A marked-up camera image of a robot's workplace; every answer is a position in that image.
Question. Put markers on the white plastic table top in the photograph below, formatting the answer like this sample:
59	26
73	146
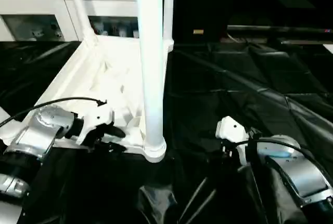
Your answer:
104	78

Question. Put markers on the white plastic table leg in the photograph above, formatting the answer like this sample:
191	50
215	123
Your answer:
168	11
3	116
151	52
80	11

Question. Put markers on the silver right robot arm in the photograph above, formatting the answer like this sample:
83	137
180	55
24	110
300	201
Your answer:
296	172

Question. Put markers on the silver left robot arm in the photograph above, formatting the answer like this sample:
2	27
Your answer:
36	141

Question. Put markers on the black table mat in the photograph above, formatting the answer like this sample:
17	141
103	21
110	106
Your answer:
239	89

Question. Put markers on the small yellow label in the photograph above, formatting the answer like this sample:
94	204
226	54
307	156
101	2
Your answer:
198	31

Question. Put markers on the white flat sheet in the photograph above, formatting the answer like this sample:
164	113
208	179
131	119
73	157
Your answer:
329	48

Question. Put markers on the white glass-door cabinet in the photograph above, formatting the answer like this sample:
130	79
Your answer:
52	5

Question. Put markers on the black low cabinet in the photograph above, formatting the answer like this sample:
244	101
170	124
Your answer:
250	0

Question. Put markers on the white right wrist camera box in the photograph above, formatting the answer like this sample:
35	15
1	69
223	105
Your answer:
230	129

